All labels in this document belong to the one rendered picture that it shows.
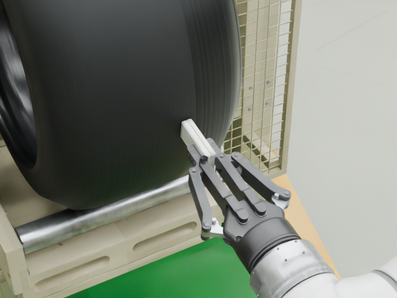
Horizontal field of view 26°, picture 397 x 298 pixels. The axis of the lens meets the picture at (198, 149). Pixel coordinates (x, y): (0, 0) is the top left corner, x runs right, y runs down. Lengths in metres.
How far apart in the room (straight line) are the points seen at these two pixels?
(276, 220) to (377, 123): 2.03
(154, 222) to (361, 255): 1.24
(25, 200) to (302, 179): 1.38
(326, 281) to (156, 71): 0.34
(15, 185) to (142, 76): 0.57
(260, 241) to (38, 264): 0.47
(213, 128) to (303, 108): 1.88
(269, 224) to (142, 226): 0.43
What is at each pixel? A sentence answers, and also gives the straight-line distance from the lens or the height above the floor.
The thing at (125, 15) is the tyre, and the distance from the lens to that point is 1.06.
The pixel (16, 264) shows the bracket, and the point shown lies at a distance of 1.31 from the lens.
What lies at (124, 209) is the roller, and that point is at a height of 0.91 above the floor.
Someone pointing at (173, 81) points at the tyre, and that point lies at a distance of 1.11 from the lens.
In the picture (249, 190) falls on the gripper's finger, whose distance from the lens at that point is 1.07.
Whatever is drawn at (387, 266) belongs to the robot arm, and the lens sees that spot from 1.01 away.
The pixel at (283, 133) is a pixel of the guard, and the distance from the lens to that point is 2.24.
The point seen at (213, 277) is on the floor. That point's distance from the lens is 2.47.
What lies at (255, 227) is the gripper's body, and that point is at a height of 1.15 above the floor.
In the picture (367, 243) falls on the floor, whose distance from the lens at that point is 2.61.
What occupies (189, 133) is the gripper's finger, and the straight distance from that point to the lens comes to 1.13.
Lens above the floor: 1.88
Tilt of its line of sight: 41 degrees down
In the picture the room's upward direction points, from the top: straight up
